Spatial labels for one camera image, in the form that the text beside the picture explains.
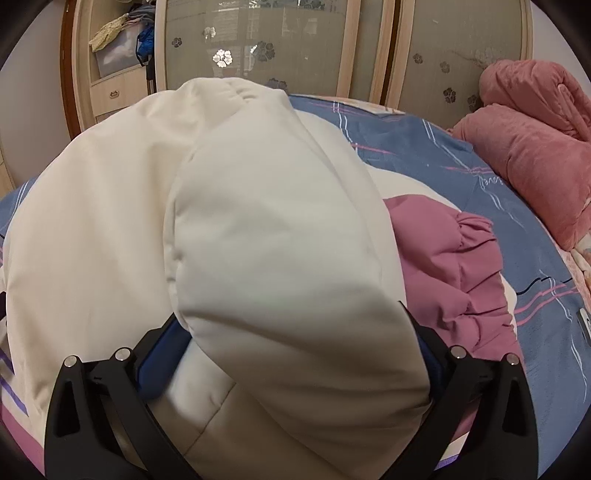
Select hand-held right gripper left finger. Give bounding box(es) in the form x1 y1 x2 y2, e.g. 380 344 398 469
44 314 204 480

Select beige wooden wardrobe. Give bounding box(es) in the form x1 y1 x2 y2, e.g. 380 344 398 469
74 0 536 134

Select rolled pink quilt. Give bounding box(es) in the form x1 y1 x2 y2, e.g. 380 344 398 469
450 58 591 252

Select pale yellow cloth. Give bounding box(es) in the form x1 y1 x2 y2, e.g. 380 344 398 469
89 13 132 52

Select white and pink hooded jacket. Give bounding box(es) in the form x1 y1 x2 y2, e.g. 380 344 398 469
0 76 525 480

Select frosted glass sliding door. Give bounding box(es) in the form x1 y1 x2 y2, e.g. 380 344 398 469
154 0 362 99
385 0 534 117

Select translucent storage box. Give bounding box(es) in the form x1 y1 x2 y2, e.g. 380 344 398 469
95 25 146 78

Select blue bag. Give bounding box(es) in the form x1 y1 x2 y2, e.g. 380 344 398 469
136 28 156 66

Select beige wardrobe drawer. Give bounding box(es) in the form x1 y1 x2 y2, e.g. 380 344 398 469
89 69 151 112

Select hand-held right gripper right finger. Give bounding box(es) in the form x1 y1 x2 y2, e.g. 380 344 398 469
383 300 539 480

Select blue striped bed sheet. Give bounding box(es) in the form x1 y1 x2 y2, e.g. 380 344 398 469
0 92 591 480

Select brown wooden door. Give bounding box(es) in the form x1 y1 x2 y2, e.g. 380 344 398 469
60 0 82 139

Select grey folded clothes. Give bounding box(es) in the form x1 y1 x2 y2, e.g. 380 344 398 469
127 4 156 27

